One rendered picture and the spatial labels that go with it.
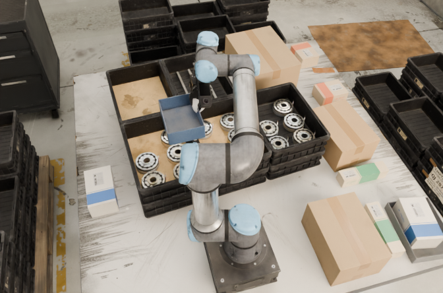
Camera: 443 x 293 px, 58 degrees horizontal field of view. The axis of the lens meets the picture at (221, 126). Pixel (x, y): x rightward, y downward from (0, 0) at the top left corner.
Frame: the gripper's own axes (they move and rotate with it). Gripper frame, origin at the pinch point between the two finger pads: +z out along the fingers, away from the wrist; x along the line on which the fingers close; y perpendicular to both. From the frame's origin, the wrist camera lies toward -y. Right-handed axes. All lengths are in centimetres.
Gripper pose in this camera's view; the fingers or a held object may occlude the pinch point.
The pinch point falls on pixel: (198, 111)
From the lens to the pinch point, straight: 163.3
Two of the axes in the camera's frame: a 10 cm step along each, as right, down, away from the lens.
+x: -9.6, 0.6, -2.7
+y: -2.3, -7.2, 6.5
